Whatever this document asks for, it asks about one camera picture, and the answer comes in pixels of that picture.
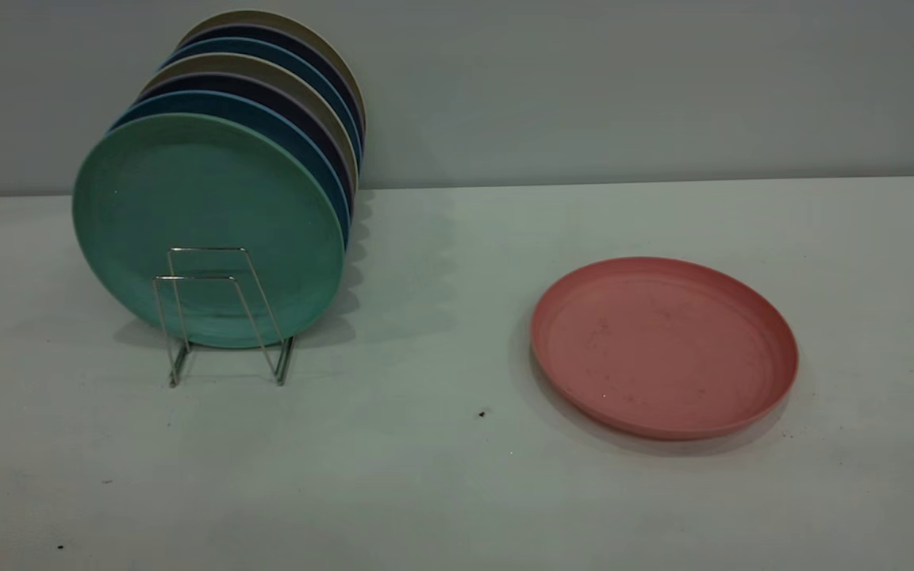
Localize metal wire plate rack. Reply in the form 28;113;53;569
152;247;296;388

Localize dark purple plate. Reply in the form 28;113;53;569
134;72;356;215
175;24;366;136

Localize beige plate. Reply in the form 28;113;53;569
178;10;367;120
140;52;359;191

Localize pink plate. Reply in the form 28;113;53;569
530;255;800;441

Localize green plate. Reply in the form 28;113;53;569
71;113;346;348

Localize blue plate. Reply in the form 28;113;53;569
159;36;363;159
108;90;352;247

